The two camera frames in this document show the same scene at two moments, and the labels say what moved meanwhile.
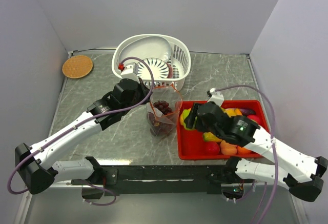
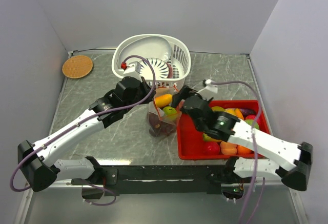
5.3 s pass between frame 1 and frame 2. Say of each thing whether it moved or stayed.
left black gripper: stayed
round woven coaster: stayed
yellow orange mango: moved
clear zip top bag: stayed
